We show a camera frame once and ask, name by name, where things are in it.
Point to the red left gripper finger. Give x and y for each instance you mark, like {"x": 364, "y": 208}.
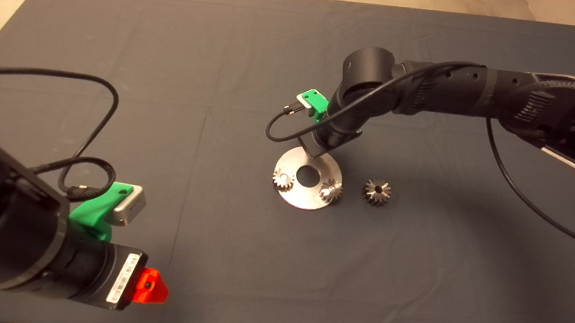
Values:
{"x": 154, "y": 288}

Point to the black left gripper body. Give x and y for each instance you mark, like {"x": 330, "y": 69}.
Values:
{"x": 98, "y": 270}

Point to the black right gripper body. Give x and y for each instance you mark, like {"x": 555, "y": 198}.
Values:
{"x": 334, "y": 137}

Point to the large steel gear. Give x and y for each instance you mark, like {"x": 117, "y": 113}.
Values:
{"x": 376, "y": 192}

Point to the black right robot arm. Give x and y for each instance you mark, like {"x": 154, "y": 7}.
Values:
{"x": 481, "y": 92}

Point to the small steel gear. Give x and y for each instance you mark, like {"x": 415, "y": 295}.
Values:
{"x": 283, "y": 180}
{"x": 330, "y": 191}

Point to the round metal plate with hole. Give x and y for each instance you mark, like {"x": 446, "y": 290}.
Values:
{"x": 305, "y": 197}

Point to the dark grey table cloth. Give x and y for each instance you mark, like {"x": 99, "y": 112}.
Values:
{"x": 411, "y": 297}

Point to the green right camera mount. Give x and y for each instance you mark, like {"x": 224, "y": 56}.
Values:
{"x": 319, "y": 106}

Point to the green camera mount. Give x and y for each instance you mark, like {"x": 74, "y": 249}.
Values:
{"x": 319, "y": 106}
{"x": 93, "y": 209}

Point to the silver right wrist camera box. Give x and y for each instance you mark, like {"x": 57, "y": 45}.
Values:
{"x": 304, "y": 99}

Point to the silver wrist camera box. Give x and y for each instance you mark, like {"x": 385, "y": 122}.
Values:
{"x": 128, "y": 206}
{"x": 304, "y": 99}

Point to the green left camera mount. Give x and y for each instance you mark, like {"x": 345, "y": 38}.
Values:
{"x": 93, "y": 209}

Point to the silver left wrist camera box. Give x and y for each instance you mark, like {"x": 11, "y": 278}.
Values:
{"x": 128, "y": 206}

